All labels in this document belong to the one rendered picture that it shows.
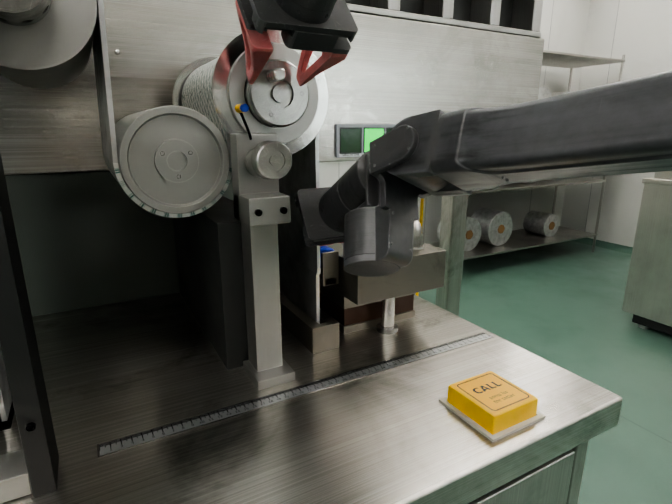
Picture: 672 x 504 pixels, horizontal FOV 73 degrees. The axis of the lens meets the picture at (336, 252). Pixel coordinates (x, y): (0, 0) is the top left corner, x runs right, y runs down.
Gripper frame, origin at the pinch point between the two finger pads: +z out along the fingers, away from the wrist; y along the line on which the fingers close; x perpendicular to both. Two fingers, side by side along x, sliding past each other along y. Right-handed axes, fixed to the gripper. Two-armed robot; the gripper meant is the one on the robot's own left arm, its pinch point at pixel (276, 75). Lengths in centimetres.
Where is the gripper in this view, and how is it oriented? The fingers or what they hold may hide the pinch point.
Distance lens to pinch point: 54.0
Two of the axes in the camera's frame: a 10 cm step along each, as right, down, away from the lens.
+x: -3.2, -8.9, 3.3
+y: 8.7, -1.3, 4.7
